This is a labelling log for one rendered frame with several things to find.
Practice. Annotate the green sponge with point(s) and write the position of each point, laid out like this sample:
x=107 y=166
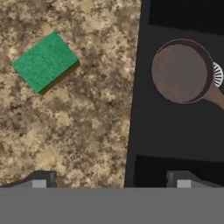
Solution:
x=43 y=62

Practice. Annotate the brown frying pan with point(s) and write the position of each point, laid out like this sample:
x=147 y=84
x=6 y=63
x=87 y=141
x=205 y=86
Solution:
x=179 y=73

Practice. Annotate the white sink drain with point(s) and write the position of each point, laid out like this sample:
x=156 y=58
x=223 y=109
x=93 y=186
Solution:
x=218 y=74

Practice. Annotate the black sink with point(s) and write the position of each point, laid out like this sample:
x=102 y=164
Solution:
x=175 y=128

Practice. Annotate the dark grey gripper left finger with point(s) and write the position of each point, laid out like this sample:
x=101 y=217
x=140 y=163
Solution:
x=43 y=178

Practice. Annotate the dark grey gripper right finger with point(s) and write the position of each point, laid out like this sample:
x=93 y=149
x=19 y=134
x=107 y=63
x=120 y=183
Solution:
x=183 y=177

